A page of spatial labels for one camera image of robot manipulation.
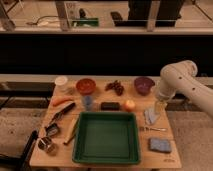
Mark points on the dark grape bunch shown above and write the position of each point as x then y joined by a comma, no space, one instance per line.
116,86

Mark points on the small metal measuring cup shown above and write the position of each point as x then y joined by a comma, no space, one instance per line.
52,130

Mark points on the metal fork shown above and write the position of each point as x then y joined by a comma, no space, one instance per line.
152,129

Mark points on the blue translucent cup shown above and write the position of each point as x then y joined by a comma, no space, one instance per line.
87,102

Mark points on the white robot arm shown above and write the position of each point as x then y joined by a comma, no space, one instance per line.
180,77

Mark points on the red bowl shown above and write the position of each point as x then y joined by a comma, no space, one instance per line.
86,86

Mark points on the green box on shelf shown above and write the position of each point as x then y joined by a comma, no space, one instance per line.
85,22

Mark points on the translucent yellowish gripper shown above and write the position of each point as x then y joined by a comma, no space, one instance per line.
159,106

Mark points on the wooden spatula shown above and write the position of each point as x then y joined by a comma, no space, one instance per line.
71,131

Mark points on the orange carrot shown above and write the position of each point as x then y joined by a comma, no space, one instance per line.
58,101

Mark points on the purple bowl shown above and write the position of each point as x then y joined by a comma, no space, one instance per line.
143,85

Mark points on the dark brown rectangular block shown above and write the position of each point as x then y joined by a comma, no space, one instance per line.
110,106

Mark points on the white lidded jar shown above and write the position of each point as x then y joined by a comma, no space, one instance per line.
61,82

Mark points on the light blue folded cloth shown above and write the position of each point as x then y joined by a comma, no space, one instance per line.
151,116

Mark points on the yellow red apple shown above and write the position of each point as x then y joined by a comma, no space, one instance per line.
129,105

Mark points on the blue sponge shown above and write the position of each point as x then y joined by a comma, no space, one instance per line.
160,145

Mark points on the black handled knife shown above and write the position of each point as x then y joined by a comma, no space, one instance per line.
59,114

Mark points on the green plastic tray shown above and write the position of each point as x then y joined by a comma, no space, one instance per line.
106,138

